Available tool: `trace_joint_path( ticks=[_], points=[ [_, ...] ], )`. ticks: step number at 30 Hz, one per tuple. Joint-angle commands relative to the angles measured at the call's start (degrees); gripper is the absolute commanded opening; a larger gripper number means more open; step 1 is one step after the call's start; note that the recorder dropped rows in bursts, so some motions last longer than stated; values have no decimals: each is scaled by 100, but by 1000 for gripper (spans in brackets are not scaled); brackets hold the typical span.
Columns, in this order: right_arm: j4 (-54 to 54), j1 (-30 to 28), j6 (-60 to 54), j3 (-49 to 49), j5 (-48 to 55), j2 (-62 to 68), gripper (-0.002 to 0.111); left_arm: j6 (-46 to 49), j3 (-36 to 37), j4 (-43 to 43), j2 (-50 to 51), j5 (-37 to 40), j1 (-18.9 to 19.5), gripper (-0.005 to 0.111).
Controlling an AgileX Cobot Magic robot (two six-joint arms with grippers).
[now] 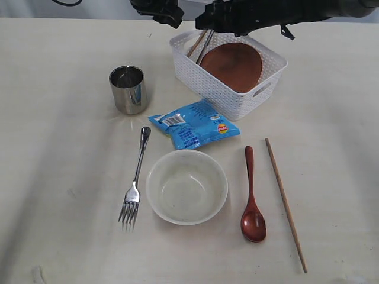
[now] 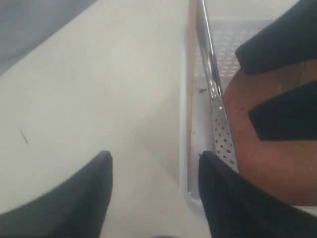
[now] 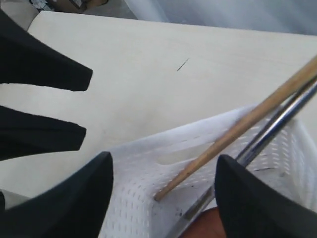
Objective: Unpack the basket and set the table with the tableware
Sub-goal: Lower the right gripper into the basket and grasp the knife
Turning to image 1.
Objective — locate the brown wooden chopstick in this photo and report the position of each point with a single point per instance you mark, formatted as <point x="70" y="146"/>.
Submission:
<point x="286" y="206"/>

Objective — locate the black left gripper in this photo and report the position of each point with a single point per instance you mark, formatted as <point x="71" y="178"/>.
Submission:
<point x="162" y="11"/>

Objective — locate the red-brown wooden spoon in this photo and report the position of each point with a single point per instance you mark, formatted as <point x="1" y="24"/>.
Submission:
<point x="252" y="223"/>

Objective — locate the grey-green ceramic bowl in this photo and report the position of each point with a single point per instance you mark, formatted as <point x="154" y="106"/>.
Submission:
<point x="186" y="187"/>

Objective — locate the silver metal utensil handle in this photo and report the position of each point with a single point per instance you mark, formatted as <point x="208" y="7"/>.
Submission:
<point x="207" y="41"/>

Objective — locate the brown wooden plate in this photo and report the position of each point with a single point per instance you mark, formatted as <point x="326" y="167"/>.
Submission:
<point x="237" y="65"/>

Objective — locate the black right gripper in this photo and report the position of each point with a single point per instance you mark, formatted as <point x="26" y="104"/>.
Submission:
<point x="243" y="17"/>

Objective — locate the shiny steel cup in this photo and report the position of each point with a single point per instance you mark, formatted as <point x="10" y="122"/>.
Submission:
<point x="129" y="90"/>

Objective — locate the silver metal fork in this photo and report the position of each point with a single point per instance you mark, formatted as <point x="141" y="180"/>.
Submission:
<point x="131" y="201"/>

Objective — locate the white woven plastic basket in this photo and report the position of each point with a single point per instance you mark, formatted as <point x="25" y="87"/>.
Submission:
<point x="229" y="103"/>

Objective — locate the blue chips snack bag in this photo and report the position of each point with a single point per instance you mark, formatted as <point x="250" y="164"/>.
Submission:
<point x="194" y="125"/>

